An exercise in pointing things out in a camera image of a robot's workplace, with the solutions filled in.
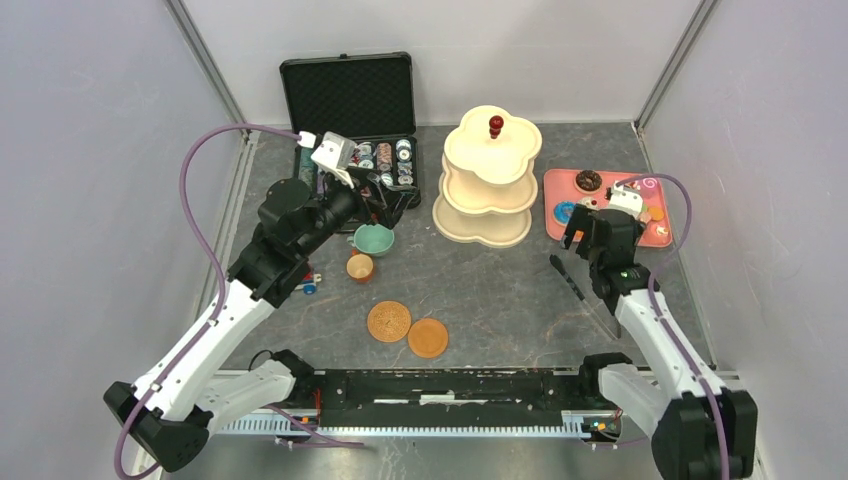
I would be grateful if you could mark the pink plastic tray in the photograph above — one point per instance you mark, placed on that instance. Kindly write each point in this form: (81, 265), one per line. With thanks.
(562, 191)

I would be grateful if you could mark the green teacup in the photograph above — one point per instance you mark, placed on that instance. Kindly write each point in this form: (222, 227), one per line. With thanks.
(372, 240)

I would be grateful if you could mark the cream three-tier serving stand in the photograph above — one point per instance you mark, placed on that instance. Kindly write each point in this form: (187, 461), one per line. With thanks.
(487, 186)

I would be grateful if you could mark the orange wooden cup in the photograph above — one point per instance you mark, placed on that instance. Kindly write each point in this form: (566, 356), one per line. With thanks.
(360, 268)

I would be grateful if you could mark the small toy car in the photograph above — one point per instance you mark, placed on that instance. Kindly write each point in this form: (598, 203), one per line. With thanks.
(309, 284)

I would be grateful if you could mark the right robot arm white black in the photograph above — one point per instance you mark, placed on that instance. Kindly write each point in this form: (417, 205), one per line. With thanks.
(697, 426)

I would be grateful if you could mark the black poker chip case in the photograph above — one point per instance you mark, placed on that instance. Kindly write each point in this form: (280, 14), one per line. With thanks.
(361, 97)

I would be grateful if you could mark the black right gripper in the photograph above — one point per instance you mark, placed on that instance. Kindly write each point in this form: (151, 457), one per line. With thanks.
(581, 219)

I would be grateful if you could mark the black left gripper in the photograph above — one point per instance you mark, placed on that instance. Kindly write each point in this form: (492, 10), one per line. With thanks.
(390, 202)

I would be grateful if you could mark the black serving tongs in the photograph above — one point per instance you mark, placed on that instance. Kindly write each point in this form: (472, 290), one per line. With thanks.
(614, 332)

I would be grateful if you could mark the patterned round wooden coaster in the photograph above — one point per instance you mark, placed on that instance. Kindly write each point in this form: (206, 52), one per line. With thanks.
(389, 321)

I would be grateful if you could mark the chocolate donut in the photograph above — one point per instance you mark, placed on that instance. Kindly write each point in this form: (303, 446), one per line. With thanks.
(588, 181)

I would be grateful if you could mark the plain round wooden coaster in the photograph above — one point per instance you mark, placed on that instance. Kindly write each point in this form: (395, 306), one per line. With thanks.
(428, 338)

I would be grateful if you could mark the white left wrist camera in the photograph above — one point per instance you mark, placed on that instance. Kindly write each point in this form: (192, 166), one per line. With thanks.
(333, 155)

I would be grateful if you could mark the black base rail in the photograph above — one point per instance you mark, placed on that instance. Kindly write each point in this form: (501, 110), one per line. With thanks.
(454, 398)

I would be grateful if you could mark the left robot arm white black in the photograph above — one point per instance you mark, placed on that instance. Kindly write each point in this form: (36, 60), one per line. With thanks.
(173, 409)

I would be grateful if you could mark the blue frosted donut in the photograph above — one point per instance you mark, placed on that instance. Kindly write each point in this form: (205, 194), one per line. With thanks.
(562, 212)

